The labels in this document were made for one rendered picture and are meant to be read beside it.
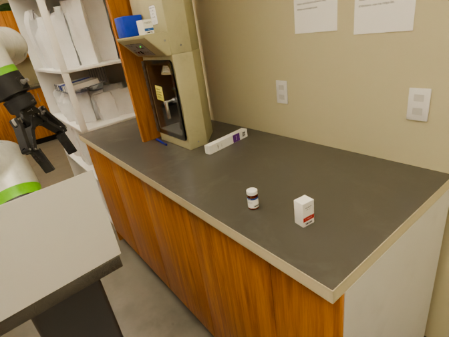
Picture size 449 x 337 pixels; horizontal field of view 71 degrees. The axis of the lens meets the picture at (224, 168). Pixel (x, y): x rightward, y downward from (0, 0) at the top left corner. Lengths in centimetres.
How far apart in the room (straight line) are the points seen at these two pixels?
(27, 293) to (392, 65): 133
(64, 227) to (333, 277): 67
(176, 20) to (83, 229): 101
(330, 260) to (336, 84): 82
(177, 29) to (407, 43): 93
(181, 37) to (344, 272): 119
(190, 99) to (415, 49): 95
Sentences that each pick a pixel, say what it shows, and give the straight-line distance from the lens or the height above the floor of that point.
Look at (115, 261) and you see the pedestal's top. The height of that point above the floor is 93.
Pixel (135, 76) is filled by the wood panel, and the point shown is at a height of 131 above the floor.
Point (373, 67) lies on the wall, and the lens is 136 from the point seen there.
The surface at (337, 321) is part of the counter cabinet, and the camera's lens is 90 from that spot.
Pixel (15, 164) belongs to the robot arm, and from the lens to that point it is 105.
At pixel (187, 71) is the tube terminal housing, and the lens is 158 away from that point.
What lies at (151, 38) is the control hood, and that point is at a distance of 150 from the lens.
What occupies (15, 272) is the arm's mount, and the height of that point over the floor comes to 104.
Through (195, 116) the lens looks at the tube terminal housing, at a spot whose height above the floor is 111.
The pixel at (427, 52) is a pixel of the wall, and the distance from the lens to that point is 128.
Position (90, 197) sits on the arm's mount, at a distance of 90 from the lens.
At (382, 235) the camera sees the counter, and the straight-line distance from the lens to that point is 96.
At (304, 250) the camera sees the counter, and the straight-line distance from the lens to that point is 88.
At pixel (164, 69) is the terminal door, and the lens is 160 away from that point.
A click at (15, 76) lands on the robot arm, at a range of 104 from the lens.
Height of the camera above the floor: 151
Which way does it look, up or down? 25 degrees down
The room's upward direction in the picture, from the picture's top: 9 degrees counter-clockwise
